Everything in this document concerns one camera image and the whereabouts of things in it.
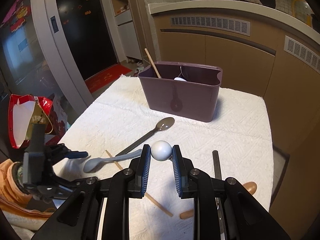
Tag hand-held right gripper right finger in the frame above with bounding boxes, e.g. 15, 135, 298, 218
171, 144, 292, 240

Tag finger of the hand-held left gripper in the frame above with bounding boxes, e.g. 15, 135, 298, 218
53, 175, 87, 192
45, 143, 88, 167

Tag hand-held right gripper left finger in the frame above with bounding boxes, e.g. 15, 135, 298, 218
31, 144, 152, 240

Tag grey plastic spoon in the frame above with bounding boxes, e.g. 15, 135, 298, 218
83, 149, 143, 173

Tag white round-headed spoon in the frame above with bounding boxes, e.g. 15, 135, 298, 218
150, 140, 173, 161

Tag purple plastic utensil holder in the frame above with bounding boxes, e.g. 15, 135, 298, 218
137, 61, 223, 123

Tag wooden chopstick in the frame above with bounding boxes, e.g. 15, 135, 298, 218
144, 48, 162, 79
105, 150, 174, 217

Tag person's left forearm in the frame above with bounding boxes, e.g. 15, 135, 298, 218
0, 159, 57, 217

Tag floral printed bag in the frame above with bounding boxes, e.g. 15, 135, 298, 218
51, 94, 68, 132

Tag red gift bag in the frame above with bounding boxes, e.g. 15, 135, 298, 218
8, 94, 54, 149

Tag white fuzzy cloth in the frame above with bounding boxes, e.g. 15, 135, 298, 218
4, 209, 52, 240

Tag white textured towel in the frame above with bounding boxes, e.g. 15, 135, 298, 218
56, 74, 273, 240

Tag brown wooden spoon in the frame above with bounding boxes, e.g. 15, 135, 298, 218
179, 181, 258, 219

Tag red doormat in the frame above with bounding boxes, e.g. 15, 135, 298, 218
84, 65, 132, 93

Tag shoes under cabinet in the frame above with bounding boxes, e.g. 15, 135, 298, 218
126, 57, 144, 67

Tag black entrance door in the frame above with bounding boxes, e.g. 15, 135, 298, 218
54, 0, 118, 82

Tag beige kitchen cabinet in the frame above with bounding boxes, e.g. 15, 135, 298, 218
152, 12, 320, 223

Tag white shoe cabinet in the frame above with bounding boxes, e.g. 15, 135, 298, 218
109, 0, 142, 63

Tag long grey vent grille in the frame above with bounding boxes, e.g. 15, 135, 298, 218
170, 16, 251, 36

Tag red paper decoration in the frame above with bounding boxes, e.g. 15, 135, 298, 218
10, 0, 32, 33

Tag white kitchen countertop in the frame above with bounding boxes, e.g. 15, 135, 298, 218
148, 2, 320, 45

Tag short grey vent grille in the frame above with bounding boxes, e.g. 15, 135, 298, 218
284, 35, 320, 72

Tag black-handled metal utensil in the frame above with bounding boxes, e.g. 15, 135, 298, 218
212, 150, 225, 233

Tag metal spoon dark handle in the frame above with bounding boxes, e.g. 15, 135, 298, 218
115, 117, 175, 157

